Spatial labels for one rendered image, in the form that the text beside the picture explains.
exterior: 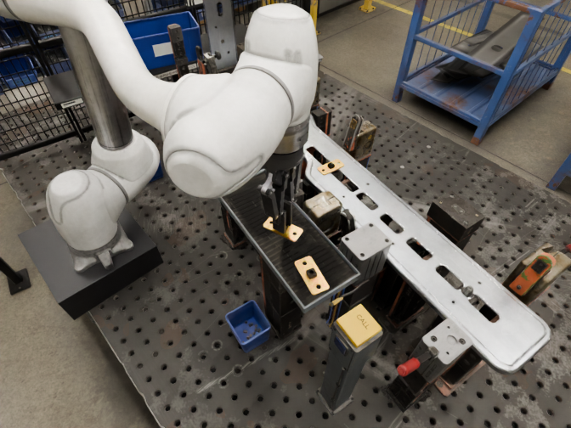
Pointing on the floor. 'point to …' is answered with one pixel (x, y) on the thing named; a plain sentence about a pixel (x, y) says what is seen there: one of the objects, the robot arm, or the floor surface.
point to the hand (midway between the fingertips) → (282, 216)
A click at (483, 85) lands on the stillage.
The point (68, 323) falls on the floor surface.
